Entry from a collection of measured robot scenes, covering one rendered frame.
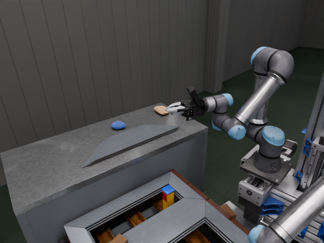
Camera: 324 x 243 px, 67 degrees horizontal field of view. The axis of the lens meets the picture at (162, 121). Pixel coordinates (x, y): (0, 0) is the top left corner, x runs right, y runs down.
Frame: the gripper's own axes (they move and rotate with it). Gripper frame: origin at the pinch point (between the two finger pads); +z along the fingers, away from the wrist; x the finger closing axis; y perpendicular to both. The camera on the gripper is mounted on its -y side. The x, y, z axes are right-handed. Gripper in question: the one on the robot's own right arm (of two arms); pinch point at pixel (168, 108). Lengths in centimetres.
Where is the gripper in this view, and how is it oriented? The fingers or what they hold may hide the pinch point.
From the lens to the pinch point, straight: 117.4
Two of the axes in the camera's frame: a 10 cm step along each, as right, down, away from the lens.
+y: 0.0, 8.2, 5.7
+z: -9.3, 2.0, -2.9
